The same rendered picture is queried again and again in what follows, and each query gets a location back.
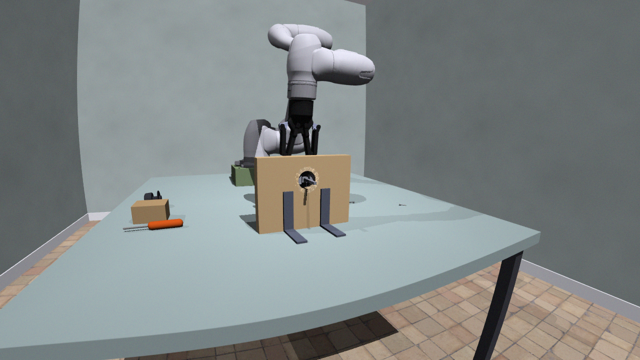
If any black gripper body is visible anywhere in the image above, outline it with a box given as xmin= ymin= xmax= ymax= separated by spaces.
xmin=286 ymin=99 xmax=314 ymax=134

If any orange-handled screwdriver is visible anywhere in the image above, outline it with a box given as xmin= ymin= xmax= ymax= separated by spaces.
xmin=123 ymin=219 xmax=183 ymax=230

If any black door knob with metal spindle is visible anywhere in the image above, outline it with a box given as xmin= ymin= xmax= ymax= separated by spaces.
xmin=299 ymin=171 xmax=317 ymax=188

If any tan wooden door panel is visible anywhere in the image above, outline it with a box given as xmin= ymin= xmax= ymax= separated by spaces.
xmin=254 ymin=154 xmax=351 ymax=234

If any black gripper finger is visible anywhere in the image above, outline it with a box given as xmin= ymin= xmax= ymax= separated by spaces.
xmin=278 ymin=121 xmax=301 ymax=156
xmin=301 ymin=123 xmax=321 ymax=155

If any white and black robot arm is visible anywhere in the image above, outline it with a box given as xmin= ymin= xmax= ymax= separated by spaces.
xmin=234 ymin=24 xmax=375 ymax=168

